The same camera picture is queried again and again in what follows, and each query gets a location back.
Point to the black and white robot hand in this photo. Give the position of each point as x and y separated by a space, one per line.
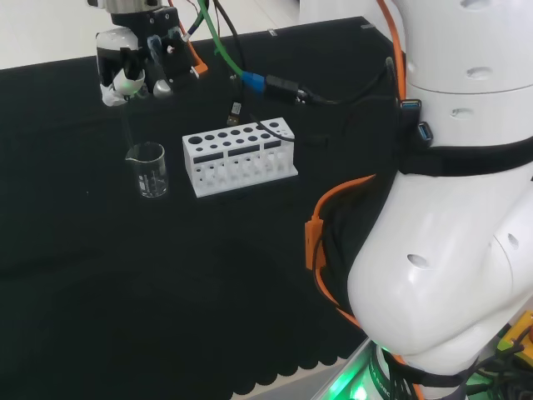
121 85

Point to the clear glass beaker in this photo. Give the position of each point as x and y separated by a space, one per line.
150 175

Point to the white test tube rack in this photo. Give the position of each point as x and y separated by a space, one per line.
241 162

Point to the clear tape strip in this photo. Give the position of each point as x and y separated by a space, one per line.
366 26
271 31

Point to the black scalloped cloth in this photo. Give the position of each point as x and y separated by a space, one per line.
125 271

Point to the yellow stop button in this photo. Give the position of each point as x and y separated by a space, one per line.
516 337

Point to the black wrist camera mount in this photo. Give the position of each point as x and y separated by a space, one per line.
177 50

